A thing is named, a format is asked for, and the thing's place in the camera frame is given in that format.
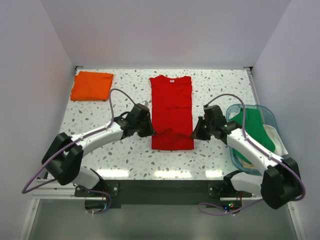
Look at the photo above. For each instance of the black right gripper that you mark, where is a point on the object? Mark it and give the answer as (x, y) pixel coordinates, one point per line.
(197, 133)

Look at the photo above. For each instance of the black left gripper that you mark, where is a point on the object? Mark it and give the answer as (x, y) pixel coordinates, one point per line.
(150, 131)

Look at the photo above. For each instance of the red t shirt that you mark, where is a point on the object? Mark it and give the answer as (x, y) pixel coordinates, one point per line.
(171, 113)

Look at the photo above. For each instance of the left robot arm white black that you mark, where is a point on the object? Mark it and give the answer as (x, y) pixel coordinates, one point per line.
(63, 159)

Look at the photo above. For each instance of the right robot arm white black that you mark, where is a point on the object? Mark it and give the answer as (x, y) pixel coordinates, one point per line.
(279, 181)

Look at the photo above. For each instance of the green t shirt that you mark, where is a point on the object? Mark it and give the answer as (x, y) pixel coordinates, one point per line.
(255, 128)

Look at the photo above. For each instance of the beige t shirt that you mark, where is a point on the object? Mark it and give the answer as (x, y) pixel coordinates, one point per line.
(248, 166)

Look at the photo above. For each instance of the clear blue plastic basket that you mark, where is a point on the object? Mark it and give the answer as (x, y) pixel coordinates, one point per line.
(267, 119)

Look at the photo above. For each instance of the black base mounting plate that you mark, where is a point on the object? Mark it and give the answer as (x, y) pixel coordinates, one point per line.
(160, 192)

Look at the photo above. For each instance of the folded orange t shirt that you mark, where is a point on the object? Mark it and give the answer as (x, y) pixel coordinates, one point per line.
(91, 86)

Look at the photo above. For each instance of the white t shirt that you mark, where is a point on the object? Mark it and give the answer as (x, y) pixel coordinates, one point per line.
(272, 133)

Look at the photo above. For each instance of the aluminium frame rail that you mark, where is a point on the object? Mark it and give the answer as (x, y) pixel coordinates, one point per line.
(54, 191)

